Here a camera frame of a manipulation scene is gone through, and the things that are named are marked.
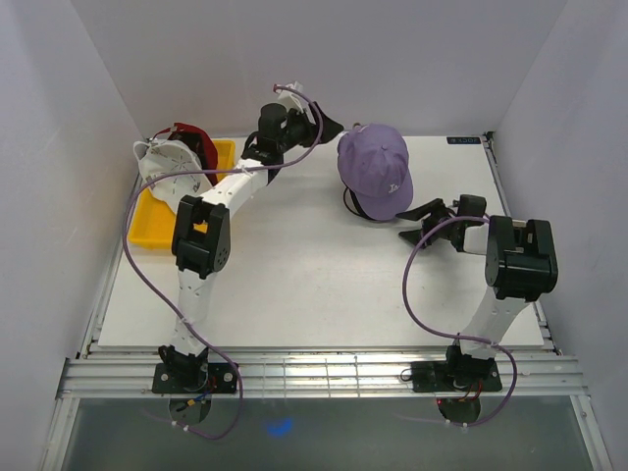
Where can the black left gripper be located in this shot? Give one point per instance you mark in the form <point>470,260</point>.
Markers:
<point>310,130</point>

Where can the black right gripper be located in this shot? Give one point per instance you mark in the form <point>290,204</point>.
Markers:
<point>436,205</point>

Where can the purple LA baseball cap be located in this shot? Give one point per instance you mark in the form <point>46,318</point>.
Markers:
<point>374,163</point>

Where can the white baseball cap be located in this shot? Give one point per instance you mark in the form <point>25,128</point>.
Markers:
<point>166,165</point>

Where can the black NY baseball cap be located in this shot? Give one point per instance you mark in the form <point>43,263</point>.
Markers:
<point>353,202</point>

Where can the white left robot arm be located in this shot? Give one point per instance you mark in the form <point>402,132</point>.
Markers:
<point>202,235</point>

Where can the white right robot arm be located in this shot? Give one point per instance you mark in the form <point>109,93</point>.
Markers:
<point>520,266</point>

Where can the red baseball cap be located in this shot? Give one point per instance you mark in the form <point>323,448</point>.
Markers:
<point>196,140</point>

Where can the yellow plastic bin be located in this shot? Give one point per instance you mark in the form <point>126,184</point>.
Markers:
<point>152,224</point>

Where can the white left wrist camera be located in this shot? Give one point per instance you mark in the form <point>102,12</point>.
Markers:
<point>286,96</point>

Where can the black wire hat stand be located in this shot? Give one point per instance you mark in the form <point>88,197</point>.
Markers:
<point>347,206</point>

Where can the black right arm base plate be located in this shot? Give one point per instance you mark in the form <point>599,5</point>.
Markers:
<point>435,377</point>

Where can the aluminium frame rail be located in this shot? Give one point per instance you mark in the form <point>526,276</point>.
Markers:
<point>317,374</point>

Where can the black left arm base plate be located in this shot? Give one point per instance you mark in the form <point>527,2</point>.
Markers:
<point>209,378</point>

